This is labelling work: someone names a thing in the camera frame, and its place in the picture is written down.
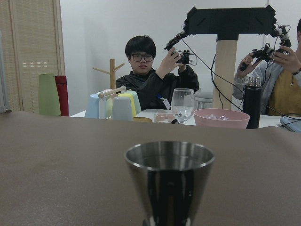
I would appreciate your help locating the steel double jigger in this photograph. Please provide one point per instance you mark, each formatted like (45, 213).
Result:
(170, 177)

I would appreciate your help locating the person in black jacket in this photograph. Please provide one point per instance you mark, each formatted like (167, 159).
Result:
(155, 87)

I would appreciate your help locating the clear wine glass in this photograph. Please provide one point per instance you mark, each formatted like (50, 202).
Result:
(183, 104)

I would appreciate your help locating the wooden mug tree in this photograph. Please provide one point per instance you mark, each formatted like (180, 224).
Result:
(111, 72)

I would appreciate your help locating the pink bowl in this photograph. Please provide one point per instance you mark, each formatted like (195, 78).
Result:
(222, 118)

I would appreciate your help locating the red rolled mat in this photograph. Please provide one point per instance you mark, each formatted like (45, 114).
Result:
(61, 84)

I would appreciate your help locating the black thermos bottle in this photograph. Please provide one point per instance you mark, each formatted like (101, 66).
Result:
(252, 101)

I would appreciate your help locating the person in yellow top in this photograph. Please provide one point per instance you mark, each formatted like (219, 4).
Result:
(281, 81)

